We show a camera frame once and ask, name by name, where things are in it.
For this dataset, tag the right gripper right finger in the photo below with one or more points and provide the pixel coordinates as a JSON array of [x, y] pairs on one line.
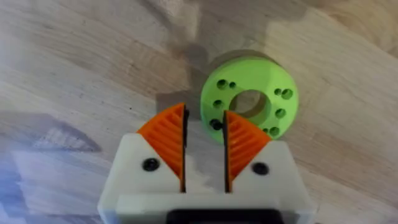
[[267, 155]]

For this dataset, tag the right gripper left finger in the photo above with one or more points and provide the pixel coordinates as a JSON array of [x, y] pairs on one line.
[[149, 149]]

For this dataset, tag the green disc with holes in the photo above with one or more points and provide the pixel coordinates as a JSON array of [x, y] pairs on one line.
[[248, 73]]

